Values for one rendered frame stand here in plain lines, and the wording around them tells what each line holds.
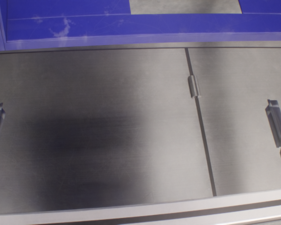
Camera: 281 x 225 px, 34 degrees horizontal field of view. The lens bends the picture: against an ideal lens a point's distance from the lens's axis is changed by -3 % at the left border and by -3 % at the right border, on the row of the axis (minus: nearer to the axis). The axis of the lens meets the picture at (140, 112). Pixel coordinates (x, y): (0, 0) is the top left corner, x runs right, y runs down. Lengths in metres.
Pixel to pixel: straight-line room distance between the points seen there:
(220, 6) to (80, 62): 0.40
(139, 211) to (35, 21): 0.26
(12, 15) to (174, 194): 0.58
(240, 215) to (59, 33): 0.33
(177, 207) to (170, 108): 0.44
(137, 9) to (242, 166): 0.46
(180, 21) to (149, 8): 0.69
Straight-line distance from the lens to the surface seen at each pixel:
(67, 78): 1.00
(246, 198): 0.62
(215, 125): 1.02
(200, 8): 1.20
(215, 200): 0.61
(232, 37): 0.50
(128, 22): 0.47
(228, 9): 1.23
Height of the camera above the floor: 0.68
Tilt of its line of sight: 23 degrees down
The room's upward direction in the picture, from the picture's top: 172 degrees clockwise
